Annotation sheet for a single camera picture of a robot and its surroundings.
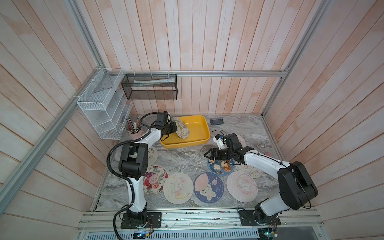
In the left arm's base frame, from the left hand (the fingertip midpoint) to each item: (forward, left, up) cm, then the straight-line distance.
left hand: (177, 128), depth 100 cm
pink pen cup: (-1, +30, -1) cm, 30 cm away
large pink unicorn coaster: (-36, -38, -9) cm, 54 cm away
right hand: (-20, -20, -1) cm, 28 cm away
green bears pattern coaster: (+3, -4, -6) cm, 8 cm away
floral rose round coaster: (-33, +13, -9) cm, 37 cm away
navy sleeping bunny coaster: (-37, -19, -9) cm, 43 cm away
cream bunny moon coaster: (-37, -2, -10) cm, 38 cm away
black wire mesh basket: (+27, +20, +14) cm, 37 cm away
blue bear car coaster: (-24, -28, -10) cm, 38 cm away
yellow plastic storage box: (0, -15, -8) cm, 18 cm away
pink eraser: (-15, -61, -9) cm, 64 cm away
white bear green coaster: (-16, +16, -10) cm, 25 cm away
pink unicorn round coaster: (-5, -46, -9) cm, 47 cm away
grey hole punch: (+16, -30, -10) cm, 35 cm away
